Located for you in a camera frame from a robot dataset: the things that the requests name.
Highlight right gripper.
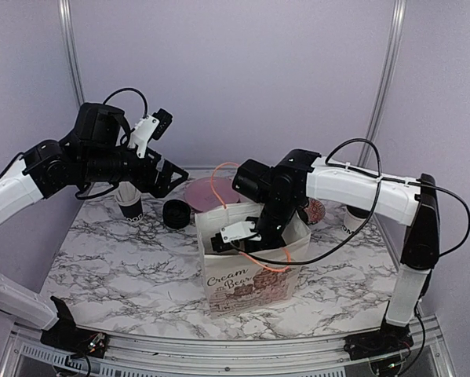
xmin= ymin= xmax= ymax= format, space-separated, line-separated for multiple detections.
xmin=243 ymin=196 xmax=299 ymax=273

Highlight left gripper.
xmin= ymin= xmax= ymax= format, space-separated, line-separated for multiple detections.
xmin=80 ymin=146 xmax=188 ymax=196

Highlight paper takeout bag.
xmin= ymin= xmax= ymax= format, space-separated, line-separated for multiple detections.
xmin=194 ymin=161 xmax=312 ymax=320

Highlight white paper cup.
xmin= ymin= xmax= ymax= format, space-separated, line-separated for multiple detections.
xmin=341 ymin=206 xmax=369 ymax=236

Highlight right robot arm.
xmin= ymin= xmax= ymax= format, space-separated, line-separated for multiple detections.
xmin=232 ymin=149 xmax=440 ymax=352

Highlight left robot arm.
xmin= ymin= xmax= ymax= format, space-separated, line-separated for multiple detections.
xmin=0 ymin=103 xmax=188 ymax=225

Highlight stack of black lids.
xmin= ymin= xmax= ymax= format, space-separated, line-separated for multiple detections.
xmin=162 ymin=199 xmax=191 ymax=229

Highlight black cup with straws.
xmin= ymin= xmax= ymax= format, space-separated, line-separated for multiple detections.
xmin=115 ymin=182 xmax=144 ymax=225

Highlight red patterned small bowl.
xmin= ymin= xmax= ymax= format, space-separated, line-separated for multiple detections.
xmin=298 ymin=198 xmax=326 ymax=225

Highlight pink plate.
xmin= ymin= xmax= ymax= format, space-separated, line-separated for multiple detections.
xmin=184 ymin=177 xmax=240 ymax=212

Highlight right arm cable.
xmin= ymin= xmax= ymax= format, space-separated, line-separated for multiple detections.
xmin=234 ymin=137 xmax=470 ymax=265

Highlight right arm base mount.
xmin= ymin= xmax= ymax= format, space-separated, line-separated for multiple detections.
xmin=344 ymin=320 xmax=414 ymax=361

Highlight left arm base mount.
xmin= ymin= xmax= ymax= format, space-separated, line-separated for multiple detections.
xmin=40 ymin=296 xmax=108 ymax=359

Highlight right aluminium frame post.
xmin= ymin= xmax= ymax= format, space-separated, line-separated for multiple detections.
xmin=359 ymin=0 xmax=407 ymax=168

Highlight aluminium front rail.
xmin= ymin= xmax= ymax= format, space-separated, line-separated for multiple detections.
xmin=0 ymin=317 xmax=456 ymax=376

